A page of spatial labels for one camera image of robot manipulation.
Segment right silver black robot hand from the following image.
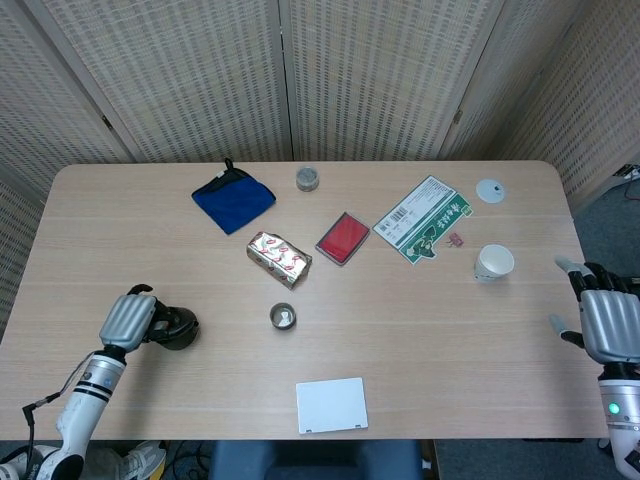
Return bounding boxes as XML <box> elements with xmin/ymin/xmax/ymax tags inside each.
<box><xmin>548</xmin><ymin>256</ymin><xmax>640</xmax><ymax>365</ymax></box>

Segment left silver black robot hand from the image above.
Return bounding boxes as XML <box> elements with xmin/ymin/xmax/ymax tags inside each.
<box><xmin>98</xmin><ymin>283</ymin><xmax>169</xmax><ymax>349</ymax></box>

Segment black cast iron teapot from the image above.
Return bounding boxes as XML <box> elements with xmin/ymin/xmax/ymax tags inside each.
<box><xmin>148</xmin><ymin>301</ymin><xmax>201</xmax><ymax>351</ymax></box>

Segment dark green ceramic cup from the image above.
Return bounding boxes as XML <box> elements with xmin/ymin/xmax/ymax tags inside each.
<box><xmin>269</xmin><ymin>302</ymin><xmax>298</xmax><ymax>332</ymax></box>

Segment white sneaker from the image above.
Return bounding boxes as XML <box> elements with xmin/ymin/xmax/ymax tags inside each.
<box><xmin>117</xmin><ymin>439</ymin><xmax>167</xmax><ymax>480</ymax></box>

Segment blue folded cloth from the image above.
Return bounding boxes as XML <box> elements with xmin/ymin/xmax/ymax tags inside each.
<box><xmin>191</xmin><ymin>157</ymin><xmax>278</xmax><ymax>236</ymax></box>

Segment silver patterned foil packet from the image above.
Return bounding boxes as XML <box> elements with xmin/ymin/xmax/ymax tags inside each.
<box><xmin>245</xmin><ymin>230</ymin><xmax>314</xmax><ymax>292</ymax></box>

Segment white round lid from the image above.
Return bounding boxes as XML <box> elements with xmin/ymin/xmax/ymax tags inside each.
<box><xmin>475</xmin><ymin>179</ymin><xmax>508</xmax><ymax>204</ymax></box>

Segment white rectangular board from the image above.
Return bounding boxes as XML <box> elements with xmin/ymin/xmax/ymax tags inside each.
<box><xmin>295</xmin><ymin>377</ymin><xmax>370</xmax><ymax>436</ymax></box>

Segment green white flat carton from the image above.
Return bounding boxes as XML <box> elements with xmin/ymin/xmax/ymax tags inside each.
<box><xmin>372</xmin><ymin>174</ymin><xmax>474</xmax><ymax>265</ymax></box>

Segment small clear round jar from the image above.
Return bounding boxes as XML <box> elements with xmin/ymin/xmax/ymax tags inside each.
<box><xmin>295</xmin><ymin>167</ymin><xmax>320</xmax><ymax>192</ymax></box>

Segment red ink pad case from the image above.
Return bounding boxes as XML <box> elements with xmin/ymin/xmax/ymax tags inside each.
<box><xmin>314</xmin><ymin>211</ymin><xmax>371</xmax><ymax>267</ymax></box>

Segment dark blue chair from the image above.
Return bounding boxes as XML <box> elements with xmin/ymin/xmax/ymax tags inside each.
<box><xmin>207</xmin><ymin>439</ymin><xmax>426</xmax><ymax>480</ymax></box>

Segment woven folding screen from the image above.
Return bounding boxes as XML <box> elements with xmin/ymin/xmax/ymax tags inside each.
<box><xmin>0</xmin><ymin>0</ymin><xmax>640</xmax><ymax>346</ymax></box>

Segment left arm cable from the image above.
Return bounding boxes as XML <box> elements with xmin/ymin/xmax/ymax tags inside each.
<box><xmin>19</xmin><ymin>349</ymin><xmax>96</xmax><ymax>451</ymax></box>

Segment floor cables with plug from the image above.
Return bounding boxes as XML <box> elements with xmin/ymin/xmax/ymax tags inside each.
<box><xmin>610</xmin><ymin>163</ymin><xmax>640</xmax><ymax>201</ymax></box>

